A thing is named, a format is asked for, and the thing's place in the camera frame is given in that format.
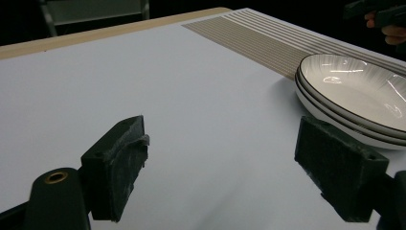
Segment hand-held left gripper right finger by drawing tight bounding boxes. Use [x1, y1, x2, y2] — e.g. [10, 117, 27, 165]
[294, 115, 391, 223]

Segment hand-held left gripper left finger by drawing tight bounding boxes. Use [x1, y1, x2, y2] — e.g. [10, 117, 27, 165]
[80, 115, 150, 223]

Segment white dark-rimmed plate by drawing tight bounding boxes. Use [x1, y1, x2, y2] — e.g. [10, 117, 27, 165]
[293, 80, 406, 151]
[298, 53, 406, 134]
[295, 67, 406, 142]

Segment metal chair frame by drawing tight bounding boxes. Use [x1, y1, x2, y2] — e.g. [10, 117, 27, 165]
[37, 0, 151, 36]

